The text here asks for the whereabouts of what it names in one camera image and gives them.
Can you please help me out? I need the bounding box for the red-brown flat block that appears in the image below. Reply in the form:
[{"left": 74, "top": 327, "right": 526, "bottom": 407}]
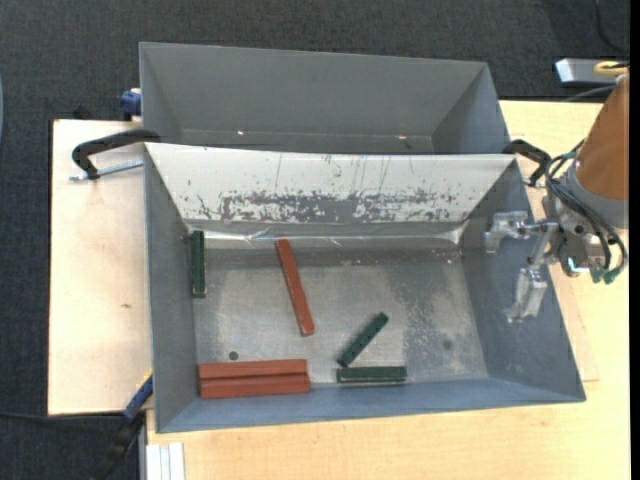
[
  {"left": 274, "top": 238, "right": 316, "bottom": 338},
  {"left": 199, "top": 373, "right": 312, "bottom": 400},
  {"left": 197, "top": 358, "right": 309, "bottom": 382}
]

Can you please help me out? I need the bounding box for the dark green flat block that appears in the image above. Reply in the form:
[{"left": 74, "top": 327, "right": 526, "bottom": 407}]
[
  {"left": 335, "top": 365, "right": 409, "bottom": 385},
  {"left": 336, "top": 311, "right": 390, "bottom": 368},
  {"left": 189, "top": 229, "right": 207, "bottom": 299}
]

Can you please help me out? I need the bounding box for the grey metal bin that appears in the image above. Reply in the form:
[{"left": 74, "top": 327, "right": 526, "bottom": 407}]
[{"left": 138, "top": 41, "right": 587, "bottom": 434}]

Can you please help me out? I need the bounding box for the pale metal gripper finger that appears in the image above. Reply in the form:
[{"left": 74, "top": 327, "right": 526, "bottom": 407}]
[
  {"left": 503, "top": 265, "right": 549, "bottom": 325},
  {"left": 482, "top": 210, "right": 532, "bottom": 255}
]

